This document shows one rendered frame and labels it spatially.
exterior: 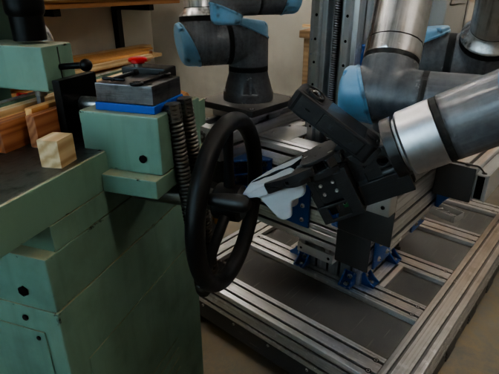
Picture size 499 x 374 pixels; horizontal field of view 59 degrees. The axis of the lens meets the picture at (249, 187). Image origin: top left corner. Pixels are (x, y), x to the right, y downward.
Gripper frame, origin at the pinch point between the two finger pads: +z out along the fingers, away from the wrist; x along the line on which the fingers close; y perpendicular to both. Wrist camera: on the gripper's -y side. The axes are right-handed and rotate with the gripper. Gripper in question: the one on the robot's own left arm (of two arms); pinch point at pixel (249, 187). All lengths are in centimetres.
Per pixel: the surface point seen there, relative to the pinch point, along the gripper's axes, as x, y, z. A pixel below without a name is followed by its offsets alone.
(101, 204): -1.4, -6.6, 23.4
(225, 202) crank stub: -3.1, 0.0, 2.6
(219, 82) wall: 348, -17, 163
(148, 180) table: -0.2, -6.6, 14.0
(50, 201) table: -11.0, -11.1, 20.8
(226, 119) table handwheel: 6.3, -8.9, 1.4
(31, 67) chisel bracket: 4.8, -29.9, 26.2
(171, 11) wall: 355, -97, 175
